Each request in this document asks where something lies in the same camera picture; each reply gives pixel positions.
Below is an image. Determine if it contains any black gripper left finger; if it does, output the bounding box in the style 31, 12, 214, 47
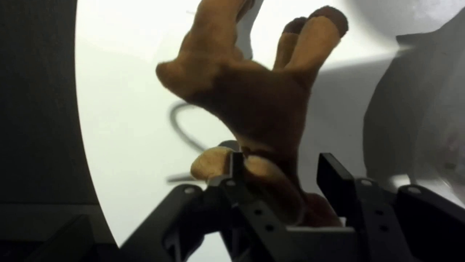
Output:
108, 150, 311, 262

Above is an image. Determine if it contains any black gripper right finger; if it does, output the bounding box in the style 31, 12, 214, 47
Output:
316, 151, 465, 262

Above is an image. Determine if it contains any brown plush dog toy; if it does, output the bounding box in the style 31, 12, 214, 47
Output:
155, 0, 351, 230

